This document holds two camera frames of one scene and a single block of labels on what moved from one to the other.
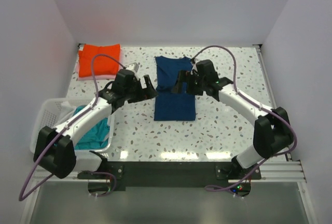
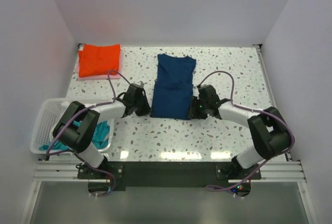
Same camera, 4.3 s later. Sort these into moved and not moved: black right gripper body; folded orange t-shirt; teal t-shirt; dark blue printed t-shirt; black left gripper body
Moved: black right gripper body; black left gripper body
Not moved: dark blue printed t-shirt; folded orange t-shirt; teal t-shirt
